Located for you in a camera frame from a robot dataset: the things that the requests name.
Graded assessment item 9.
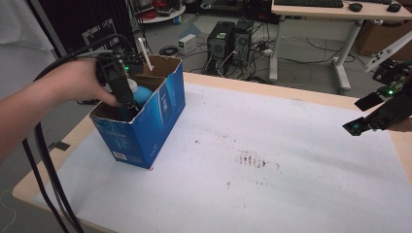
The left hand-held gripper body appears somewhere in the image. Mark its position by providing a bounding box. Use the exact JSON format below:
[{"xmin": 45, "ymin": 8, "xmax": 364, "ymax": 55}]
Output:
[{"xmin": 95, "ymin": 36, "xmax": 155, "ymax": 107}]

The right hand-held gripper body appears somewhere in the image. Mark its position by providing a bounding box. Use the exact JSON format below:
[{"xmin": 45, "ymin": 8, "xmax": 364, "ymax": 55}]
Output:
[{"xmin": 363, "ymin": 30, "xmax": 412, "ymax": 132}]

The blue bottle with white cap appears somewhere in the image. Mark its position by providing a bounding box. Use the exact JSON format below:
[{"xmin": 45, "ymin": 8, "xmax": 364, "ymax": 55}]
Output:
[{"xmin": 118, "ymin": 78, "xmax": 155, "ymax": 121}]

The blue cardboard box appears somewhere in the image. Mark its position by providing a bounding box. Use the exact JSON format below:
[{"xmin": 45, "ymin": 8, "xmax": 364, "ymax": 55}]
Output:
[{"xmin": 88, "ymin": 53, "xmax": 187, "ymax": 171}]

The person's right hand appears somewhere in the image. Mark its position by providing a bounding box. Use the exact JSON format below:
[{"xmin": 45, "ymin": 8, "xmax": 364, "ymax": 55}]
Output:
[{"xmin": 386, "ymin": 117, "xmax": 412, "ymax": 133}]

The person's left hand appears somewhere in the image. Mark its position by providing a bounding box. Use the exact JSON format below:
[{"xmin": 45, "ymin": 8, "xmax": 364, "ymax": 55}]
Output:
[{"xmin": 52, "ymin": 57, "xmax": 123, "ymax": 109}]

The silver metal stand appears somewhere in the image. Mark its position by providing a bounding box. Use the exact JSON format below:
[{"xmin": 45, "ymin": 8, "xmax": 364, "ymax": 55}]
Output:
[{"xmin": 81, "ymin": 18, "xmax": 119, "ymax": 50}]

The brown cardboard box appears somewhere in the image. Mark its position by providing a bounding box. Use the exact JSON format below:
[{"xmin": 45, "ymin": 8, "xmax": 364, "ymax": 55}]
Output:
[{"xmin": 355, "ymin": 18, "xmax": 412, "ymax": 62}]

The small white box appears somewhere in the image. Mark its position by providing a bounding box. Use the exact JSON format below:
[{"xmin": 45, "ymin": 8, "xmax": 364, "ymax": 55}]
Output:
[{"xmin": 177, "ymin": 33, "xmax": 197, "ymax": 55}]

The round white table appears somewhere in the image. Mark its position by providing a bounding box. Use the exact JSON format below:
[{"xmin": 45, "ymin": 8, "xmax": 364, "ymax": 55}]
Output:
[{"xmin": 138, "ymin": 3, "xmax": 188, "ymax": 25}]

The black tape strip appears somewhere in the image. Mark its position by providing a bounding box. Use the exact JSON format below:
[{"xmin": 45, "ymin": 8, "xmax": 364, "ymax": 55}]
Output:
[{"xmin": 48, "ymin": 140, "xmax": 71, "ymax": 152}]

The white desk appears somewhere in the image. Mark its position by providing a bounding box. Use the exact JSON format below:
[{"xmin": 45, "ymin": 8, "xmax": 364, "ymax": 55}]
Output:
[{"xmin": 269, "ymin": 0, "xmax": 412, "ymax": 95}]

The black computer tower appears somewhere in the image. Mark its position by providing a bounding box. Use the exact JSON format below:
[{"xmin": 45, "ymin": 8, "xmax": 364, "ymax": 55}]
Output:
[
  {"xmin": 232, "ymin": 18, "xmax": 256, "ymax": 67},
  {"xmin": 206, "ymin": 20, "xmax": 236, "ymax": 60}
]

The black keyboard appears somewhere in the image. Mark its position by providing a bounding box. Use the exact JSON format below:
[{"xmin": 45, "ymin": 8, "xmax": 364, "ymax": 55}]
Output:
[{"xmin": 273, "ymin": 0, "xmax": 345, "ymax": 9}]

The white table mat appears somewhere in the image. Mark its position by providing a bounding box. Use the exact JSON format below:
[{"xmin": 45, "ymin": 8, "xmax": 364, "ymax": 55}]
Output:
[{"xmin": 33, "ymin": 82, "xmax": 412, "ymax": 233}]

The coiled black cable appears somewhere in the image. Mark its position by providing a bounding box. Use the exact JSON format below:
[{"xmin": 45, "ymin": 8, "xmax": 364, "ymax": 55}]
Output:
[{"xmin": 159, "ymin": 45, "xmax": 180, "ymax": 56}]

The red cable coil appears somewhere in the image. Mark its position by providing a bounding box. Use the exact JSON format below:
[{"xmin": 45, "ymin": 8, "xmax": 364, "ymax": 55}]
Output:
[{"xmin": 141, "ymin": 0, "xmax": 167, "ymax": 20}]

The bundle of floor cables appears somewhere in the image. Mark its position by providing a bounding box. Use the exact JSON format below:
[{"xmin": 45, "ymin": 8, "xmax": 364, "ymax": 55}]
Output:
[{"xmin": 188, "ymin": 30, "xmax": 358, "ymax": 85}]

